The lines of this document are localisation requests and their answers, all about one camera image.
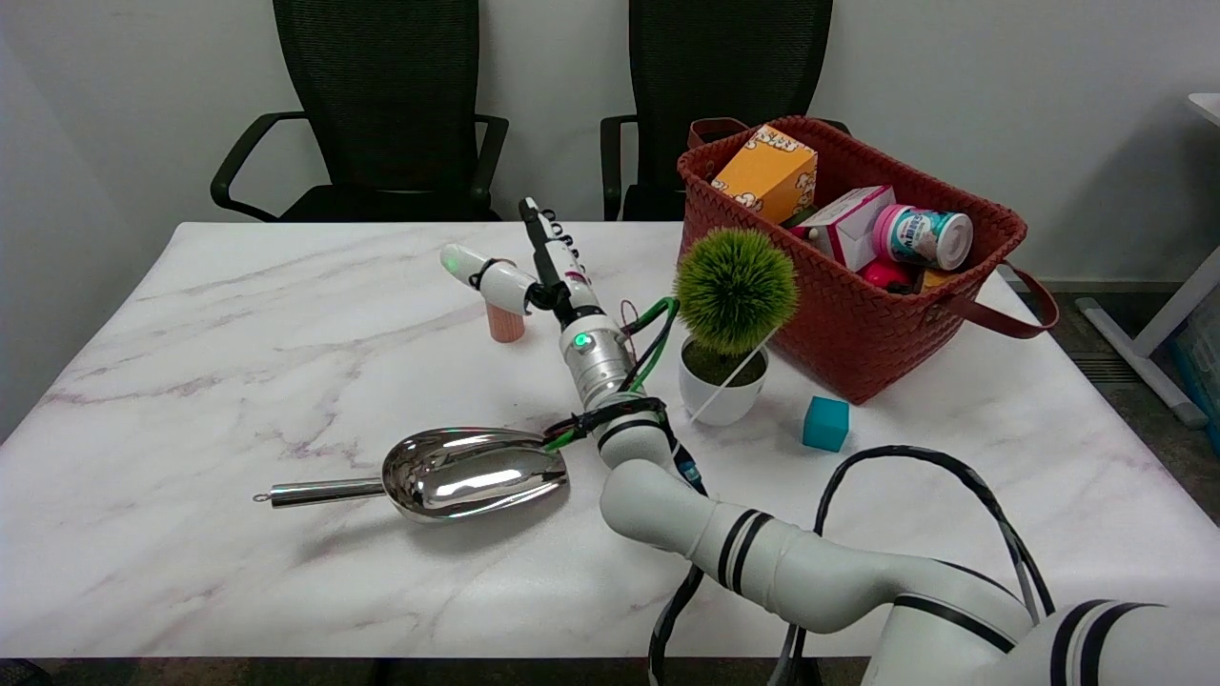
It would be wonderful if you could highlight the red woven basket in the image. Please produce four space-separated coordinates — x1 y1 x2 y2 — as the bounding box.
677 116 1061 406

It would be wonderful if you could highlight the black mesh office chair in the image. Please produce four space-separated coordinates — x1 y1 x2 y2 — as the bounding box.
600 0 852 222
211 0 510 224

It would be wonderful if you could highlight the thick black taped cable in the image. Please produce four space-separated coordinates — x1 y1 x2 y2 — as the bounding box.
648 445 1057 686

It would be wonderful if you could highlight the shiny metal scoop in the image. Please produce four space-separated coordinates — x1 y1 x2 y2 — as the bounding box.
253 427 571 524

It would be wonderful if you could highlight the white desk frame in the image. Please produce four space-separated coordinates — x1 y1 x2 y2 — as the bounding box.
1077 92 1220 428

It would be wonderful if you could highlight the white pink carton box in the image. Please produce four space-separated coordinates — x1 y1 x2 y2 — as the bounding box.
794 185 897 272

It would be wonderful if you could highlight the wooden cylinder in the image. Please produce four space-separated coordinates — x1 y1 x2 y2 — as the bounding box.
486 300 526 344

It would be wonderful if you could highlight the green black wrist cable bundle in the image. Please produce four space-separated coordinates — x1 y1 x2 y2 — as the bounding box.
543 295 682 454

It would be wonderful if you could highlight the orange popcorn box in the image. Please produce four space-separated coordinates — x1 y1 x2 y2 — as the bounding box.
711 124 819 227

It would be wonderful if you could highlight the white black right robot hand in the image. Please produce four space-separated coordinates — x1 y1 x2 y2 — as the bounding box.
440 197 606 330

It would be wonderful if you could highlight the blue storage bin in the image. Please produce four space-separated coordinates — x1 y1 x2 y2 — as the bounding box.
1174 314 1220 451

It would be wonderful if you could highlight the green ball plant white pot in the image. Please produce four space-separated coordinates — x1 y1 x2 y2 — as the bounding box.
671 227 799 428

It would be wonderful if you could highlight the teal cube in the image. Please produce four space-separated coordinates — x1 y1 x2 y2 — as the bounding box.
802 396 850 453

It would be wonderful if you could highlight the red ball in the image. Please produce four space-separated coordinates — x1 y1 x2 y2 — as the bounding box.
861 259 914 293

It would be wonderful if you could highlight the thin white cord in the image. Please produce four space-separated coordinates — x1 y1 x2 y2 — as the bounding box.
688 329 778 423

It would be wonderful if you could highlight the pink teal canister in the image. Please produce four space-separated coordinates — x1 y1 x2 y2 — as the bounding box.
872 204 974 271

